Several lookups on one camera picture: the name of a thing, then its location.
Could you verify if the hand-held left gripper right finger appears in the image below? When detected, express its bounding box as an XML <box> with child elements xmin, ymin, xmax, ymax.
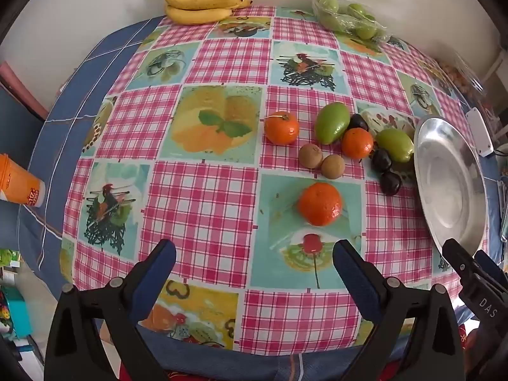
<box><xmin>332</xmin><ymin>239</ymin><xmax>465</xmax><ymax>381</ymax></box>

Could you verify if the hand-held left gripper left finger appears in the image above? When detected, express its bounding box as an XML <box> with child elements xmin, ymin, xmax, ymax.
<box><xmin>44</xmin><ymin>239</ymin><xmax>177</xmax><ymax>381</ymax></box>

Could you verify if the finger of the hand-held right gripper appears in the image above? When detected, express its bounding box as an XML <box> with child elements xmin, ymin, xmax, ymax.
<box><xmin>442</xmin><ymin>238</ymin><xmax>479</xmax><ymax>286</ymax></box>
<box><xmin>475</xmin><ymin>250</ymin><xmax>508</xmax><ymax>298</ymax></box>

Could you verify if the round metal plate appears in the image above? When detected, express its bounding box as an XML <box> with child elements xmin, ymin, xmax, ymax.
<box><xmin>413</xmin><ymin>116</ymin><xmax>489</xmax><ymax>260</ymax></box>

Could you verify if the large orange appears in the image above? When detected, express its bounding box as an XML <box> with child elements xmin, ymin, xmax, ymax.
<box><xmin>297</xmin><ymin>183</ymin><xmax>343</xmax><ymax>227</ymax></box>

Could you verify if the dark purple plum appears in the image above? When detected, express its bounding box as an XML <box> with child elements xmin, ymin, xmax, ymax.
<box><xmin>380</xmin><ymin>170</ymin><xmax>403</xmax><ymax>197</ymax></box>
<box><xmin>349</xmin><ymin>113</ymin><xmax>370</xmax><ymax>132</ymax></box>
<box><xmin>371</xmin><ymin>148</ymin><xmax>394</xmax><ymax>173</ymax></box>

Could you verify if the brown kiwi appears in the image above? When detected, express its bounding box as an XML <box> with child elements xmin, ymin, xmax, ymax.
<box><xmin>298</xmin><ymin>144</ymin><xmax>324</xmax><ymax>169</ymax></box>
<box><xmin>321</xmin><ymin>154</ymin><xmax>346</xmax><ymax>180</ymax></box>

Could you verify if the small green mango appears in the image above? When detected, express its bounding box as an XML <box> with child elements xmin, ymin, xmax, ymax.
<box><xmin>375</xmin><ymin>128</ymin><xmax>415</xmax><ymax>163</ymax></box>

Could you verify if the small orange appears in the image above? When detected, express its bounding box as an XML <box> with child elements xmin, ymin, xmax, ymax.
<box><xmin>340</xmin><ymin>127</ymin><xmax>374</xmax><ymax>160</ymax></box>

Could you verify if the large green mango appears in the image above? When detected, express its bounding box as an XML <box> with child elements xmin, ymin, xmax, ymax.
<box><xmin>315</xmin><ymin>102</ymin><xmax>351</xmax><ymax>145</ymax></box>

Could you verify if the orange with stem thread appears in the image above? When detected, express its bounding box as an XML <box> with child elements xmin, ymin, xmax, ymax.
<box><xmin>264</xmin><ymin>111</ymin><xmax>300</xmax><ymax>145</ymax></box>

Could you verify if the clear box of small fruits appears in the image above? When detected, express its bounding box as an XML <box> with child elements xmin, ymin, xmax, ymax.
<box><xmin>437</xmin><ymin>53</ymin><xmax>489</xmax><ymax>100</ymax></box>

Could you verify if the pile of green round fruits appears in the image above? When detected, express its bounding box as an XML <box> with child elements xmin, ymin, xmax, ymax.
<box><xmin>315</xmin><ymin>0</ymin><xmax>379</xmax><ymax>40</ymax></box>

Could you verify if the pink checkered printed tablecloth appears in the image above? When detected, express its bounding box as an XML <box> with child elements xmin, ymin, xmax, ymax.
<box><xmin>59</xmin><ymin>6</ymin><xmax>483</xmax><ymax>356</ymax></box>

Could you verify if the white plastic device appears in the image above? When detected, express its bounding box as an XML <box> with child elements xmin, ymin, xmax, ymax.
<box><xmin>465</xmin><ymin>108</ymin><xmax>494</xmax><ymax>157</ymax></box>

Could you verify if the teal plastic container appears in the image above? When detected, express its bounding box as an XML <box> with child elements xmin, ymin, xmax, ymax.
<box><xmin>6</xmin><ymin>290</ymin><xmax>32</xmax><ymax>338</ymax></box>

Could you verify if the orange plastic cup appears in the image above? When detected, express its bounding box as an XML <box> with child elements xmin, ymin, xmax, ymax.
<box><xmin>0</xmin><ymin>153</ymin><xmax>45</xmax><ymax>208</ymax></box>

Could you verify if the clear plastic fruit tray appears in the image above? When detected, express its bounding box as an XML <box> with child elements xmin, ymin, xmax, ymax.
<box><xmin>311</xmin><ymin>0</ymin><xmax>391</xmax><ymax>44</ymax></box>

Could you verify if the pink foam roll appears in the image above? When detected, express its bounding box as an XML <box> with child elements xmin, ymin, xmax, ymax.
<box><xmin>0</xmin><ymin>61</ymin><xmax>48</xmax><ymax>122</ymax></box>

